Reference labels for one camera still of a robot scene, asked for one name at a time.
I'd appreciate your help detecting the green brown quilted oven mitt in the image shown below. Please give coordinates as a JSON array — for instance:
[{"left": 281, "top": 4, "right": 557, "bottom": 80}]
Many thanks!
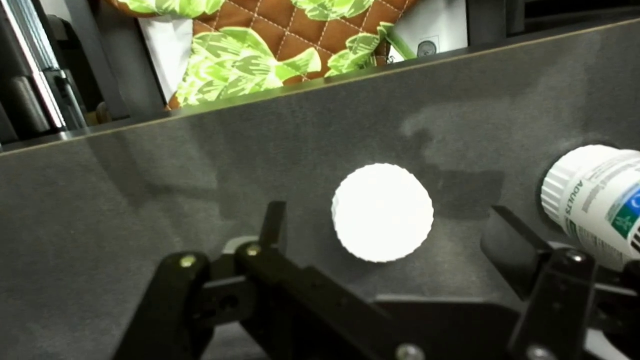
[{"left": 108, "top": 0, "right": 421, "bottom": 111}]

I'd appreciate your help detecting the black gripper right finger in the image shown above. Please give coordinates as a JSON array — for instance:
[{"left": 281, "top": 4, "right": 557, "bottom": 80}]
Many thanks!
[{"left": 481, "top": 203, "right": 640, "bottom": 360}]

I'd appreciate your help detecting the white round bottle lid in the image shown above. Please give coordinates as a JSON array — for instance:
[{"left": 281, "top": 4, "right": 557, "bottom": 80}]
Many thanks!
[{"left": 330, "top": 161, "right": 437, "bottom": 264}]

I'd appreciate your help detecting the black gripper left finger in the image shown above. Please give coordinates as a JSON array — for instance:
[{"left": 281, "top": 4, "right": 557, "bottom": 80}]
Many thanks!
[{"left": 112, "top": 198, "right": 428, "bottom": 360}]

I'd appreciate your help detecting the small white cup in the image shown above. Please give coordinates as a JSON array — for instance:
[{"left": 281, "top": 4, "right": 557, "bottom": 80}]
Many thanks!
[{"left": 538, "top": 142, "right": 640, "bottom": 271}]

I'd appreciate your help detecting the wooden drawer with oven mitt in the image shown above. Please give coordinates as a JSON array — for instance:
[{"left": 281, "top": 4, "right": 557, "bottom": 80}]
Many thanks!
[{"left": 0, "top": 0, "right": 483, "bottom": 143}]

